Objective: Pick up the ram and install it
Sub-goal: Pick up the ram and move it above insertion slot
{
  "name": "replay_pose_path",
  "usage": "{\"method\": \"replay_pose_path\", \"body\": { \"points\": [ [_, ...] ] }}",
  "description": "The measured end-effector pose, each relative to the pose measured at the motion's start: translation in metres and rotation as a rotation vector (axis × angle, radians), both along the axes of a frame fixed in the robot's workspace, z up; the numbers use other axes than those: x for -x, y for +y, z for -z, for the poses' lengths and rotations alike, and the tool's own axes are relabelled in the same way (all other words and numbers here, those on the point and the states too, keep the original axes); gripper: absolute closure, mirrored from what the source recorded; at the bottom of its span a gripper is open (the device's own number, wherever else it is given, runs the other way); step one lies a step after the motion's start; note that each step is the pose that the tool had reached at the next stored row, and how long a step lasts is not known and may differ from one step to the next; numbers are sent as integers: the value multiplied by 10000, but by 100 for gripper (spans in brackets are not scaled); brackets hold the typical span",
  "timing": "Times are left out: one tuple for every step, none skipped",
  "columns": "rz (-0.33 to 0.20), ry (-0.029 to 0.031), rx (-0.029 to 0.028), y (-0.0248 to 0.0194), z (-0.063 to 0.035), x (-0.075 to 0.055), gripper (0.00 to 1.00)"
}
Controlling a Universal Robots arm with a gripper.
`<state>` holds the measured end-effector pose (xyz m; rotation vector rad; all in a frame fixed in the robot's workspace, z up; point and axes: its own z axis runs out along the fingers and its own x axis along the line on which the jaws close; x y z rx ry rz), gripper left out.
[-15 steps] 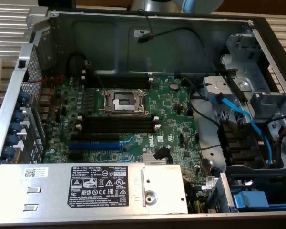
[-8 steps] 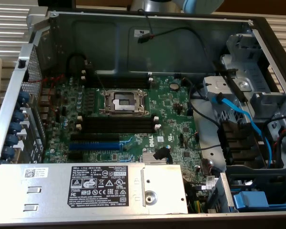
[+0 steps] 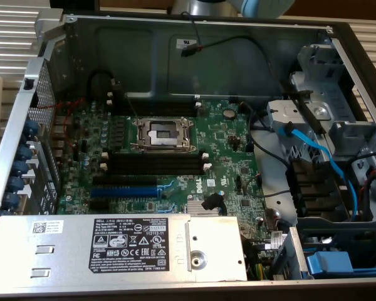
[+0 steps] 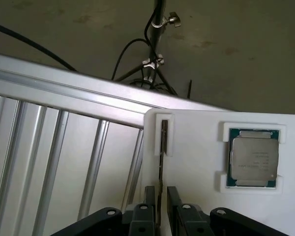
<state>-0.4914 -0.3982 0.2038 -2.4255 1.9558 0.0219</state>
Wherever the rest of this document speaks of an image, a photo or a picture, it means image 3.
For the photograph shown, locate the black RAM slot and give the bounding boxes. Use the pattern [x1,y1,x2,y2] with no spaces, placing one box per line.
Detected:
[112,105,200,116]
[107,91,202,102]
[108,156,207,164]
[112,97,199,106]
[102,150,207,159]
[100,161,211,171]
[107,99,204,110]
[108,167,207,177]

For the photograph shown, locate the metal CPU socket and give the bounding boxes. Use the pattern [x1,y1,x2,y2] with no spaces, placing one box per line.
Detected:
[130,115,195,154]

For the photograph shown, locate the green Dell motherboard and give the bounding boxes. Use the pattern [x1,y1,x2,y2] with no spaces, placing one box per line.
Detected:
[55,93,273,251]

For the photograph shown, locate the black plug by heatsink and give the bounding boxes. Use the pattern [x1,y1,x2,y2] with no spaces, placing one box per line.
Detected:
[200,193,226,214]

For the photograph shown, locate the silver chipset heatsink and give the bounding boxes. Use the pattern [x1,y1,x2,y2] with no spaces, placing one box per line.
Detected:
[187,200,209,217]

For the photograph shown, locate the long black expansion slot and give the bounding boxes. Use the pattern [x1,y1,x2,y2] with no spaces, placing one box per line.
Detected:
[92,175,160,188]

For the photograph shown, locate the thin metal locking lever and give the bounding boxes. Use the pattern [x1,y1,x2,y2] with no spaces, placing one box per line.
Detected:
[120,83,140,122]

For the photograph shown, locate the blue expansion slot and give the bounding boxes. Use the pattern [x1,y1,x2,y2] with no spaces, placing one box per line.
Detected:
[90,187,160,198]

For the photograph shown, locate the open grey PC case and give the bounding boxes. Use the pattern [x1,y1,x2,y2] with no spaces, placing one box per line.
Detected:
[0,9,376,297]

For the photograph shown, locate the short black expansion slot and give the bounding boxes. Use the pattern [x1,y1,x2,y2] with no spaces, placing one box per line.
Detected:
[88,199,111,211]

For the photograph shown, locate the black ribbed plastic part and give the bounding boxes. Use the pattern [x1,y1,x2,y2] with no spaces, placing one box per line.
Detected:
[285,158,344,218]

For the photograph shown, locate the silver power supply unit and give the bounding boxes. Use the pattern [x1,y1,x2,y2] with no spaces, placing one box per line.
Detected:
[0,213,248,283]

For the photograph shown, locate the grey metal disk bay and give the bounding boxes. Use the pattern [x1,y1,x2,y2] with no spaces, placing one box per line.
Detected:
[266,42,376,222]

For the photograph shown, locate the blue card retainer clip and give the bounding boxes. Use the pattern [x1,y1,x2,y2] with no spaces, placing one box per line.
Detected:
[17,145,32,161]
[12,159,29,176]
[23,119,40,135]
[4,191,19,209]
[8,175,24,192]

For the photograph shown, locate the blue plastic latch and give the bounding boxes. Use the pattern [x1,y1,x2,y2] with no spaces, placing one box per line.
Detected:
[305,250,355,278]

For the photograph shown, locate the black power wire with plug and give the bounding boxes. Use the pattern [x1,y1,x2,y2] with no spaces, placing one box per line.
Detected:
[180,11,286,85]

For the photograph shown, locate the silver metal drive bracket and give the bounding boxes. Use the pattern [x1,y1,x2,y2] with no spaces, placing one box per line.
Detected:
[267,99,333,132]

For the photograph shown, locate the black looped wire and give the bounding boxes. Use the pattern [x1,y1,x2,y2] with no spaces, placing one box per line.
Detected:
[86,70,115,95]

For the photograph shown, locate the blue SATA wire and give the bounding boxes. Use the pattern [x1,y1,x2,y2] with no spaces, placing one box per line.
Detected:
[277,124,360,208]

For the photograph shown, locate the thick black sleeved wire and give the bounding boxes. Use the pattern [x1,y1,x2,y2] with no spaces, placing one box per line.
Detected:
[280,80,327,135]

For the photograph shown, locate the thin red wire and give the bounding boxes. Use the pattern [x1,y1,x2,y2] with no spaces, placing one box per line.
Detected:
[37,96,86,150]

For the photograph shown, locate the coloured power wire bundle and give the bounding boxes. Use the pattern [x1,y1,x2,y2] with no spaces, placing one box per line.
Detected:
[244,238,270,282]

